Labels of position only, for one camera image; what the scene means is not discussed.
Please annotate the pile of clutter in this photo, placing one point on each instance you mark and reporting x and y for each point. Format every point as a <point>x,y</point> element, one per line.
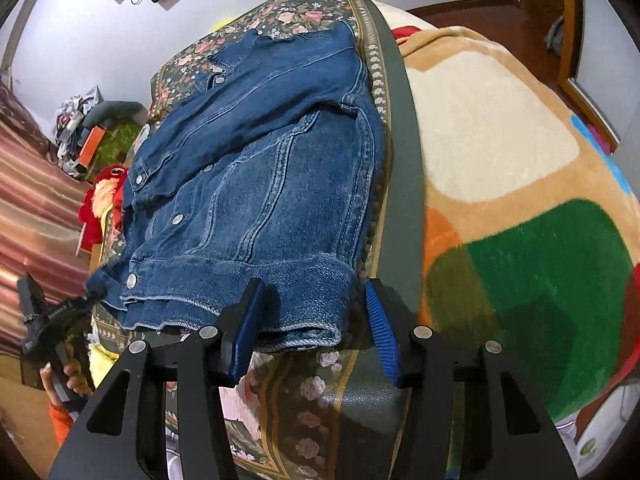
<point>72,120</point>

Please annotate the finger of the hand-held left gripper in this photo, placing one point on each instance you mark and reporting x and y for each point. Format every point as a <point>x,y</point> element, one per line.
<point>75,310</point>

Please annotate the floral bedspread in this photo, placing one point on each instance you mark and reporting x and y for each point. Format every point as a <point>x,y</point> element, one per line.
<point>320,410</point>

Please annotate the dark grey cushion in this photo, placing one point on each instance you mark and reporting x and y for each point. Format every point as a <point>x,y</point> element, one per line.
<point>112,110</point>

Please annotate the person's left hand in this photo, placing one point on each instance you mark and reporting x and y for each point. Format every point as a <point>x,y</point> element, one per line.
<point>77,380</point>

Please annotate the yellow garment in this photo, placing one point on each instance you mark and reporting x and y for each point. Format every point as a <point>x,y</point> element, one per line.
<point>102,360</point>

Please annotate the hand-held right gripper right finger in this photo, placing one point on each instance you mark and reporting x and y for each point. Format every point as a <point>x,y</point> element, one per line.
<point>382,330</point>

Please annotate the yellow object behind bed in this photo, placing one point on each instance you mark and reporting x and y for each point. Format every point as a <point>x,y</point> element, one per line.
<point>224,24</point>

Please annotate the person's left forearm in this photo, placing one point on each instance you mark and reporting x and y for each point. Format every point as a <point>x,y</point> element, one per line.
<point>61,422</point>

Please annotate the colourful plush blanket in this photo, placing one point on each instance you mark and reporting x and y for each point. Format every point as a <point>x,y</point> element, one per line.
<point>500,125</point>

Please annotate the striped brown curtain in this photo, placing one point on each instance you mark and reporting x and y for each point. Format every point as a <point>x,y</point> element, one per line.
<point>35,220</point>

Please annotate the blue denim jacket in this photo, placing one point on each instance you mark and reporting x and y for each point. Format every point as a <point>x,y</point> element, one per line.
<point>260,185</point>

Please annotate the green patterned box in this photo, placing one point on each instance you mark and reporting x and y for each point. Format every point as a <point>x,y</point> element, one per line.
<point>120,142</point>

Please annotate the red plush toy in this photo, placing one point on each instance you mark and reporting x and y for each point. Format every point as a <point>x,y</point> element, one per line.
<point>97,200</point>

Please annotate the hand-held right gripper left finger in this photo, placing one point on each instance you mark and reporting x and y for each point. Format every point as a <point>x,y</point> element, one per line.
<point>247,325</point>

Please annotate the white plastic bag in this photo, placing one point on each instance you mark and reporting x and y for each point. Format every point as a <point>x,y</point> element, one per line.
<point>600,440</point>

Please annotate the orange box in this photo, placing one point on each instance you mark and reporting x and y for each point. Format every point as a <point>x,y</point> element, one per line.
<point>91,147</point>

